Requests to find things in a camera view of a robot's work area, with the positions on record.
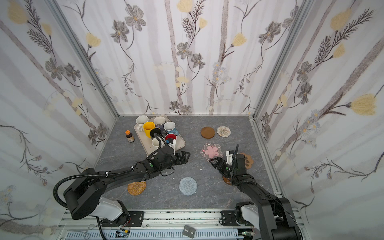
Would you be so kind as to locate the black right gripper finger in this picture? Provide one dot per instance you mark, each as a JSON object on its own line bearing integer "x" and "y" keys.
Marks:
{"x": 236, "y": 152}
{"x": 218, "y": 163}

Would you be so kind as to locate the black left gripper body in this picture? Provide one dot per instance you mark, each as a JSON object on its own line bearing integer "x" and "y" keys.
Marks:
{"x": 176, "y": 157}

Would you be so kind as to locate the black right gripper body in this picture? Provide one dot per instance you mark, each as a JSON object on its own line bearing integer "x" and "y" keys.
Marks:
{"x": 222, "y": 165}

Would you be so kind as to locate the cork paw print coaster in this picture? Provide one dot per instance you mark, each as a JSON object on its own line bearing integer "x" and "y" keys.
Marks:
{"x": 248, "y": 161}

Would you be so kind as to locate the pink flower silicone coaster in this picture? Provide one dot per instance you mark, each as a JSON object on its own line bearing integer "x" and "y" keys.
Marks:
{"x": 211, "y": 151}

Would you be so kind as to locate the glossy brown round coaster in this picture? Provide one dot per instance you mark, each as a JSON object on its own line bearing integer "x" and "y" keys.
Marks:
{"x": 227, "y": 180}

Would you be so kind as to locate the multicolour woven round coaster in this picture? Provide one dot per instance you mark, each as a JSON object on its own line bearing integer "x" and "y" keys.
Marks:
{"x": 223, "y": 131}

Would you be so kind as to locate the dark brown round wooden coaster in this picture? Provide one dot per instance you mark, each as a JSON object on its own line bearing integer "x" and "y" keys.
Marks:
{"x": 207, "y": 132}

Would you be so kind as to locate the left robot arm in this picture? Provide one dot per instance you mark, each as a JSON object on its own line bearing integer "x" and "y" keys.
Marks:
{"x": 82, "y": 194}

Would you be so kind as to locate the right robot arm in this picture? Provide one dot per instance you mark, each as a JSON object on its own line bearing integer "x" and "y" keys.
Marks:
{"x": 272, "y": 216}

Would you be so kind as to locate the black cup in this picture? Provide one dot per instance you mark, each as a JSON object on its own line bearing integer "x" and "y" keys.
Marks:
{"x": 154, "y": 132}

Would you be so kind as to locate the grey-blue woven round coaster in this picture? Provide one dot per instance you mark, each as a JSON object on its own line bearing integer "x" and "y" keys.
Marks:
{"x": 188, "y": 186}

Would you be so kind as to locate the yellow cup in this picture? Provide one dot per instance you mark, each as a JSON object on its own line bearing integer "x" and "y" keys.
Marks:
{"x": 148, "y": 127}

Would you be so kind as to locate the lavender white cup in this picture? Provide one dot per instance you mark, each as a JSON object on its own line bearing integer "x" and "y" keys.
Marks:
{"x": 159, "y": 122}

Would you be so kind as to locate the rattan wicker round coaster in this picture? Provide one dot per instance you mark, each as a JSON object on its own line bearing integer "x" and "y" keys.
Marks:
{"x": 136, "y": 188}

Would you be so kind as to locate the plain white mug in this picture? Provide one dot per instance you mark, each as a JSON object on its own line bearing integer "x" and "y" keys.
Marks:
{"x": 158, "y": 142}

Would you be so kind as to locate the white mug red interior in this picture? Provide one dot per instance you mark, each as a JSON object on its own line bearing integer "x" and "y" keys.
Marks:
{"x": 170, "y": 136}

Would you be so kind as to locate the beige plastic tray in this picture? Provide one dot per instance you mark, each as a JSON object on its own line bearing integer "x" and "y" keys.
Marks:
{"x": 147, "y": 142}

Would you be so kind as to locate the blue floral mug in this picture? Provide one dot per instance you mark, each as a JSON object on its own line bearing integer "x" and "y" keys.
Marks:
{"x": 170, "y": 128}

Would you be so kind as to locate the brown bottle orange cap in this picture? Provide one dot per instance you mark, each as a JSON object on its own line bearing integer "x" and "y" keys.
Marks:
{"x": 129, "y": 136}

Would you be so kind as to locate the white speckled mug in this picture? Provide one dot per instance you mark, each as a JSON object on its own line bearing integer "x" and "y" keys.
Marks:
{"x": 140, "y": 121}

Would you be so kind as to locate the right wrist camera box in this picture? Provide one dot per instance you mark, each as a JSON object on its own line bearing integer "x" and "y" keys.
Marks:
{"x": 230, "y": 157}

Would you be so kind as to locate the aluminium frame rail base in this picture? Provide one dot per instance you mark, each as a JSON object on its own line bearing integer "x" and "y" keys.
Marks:
{"x": 206, "y": 224}

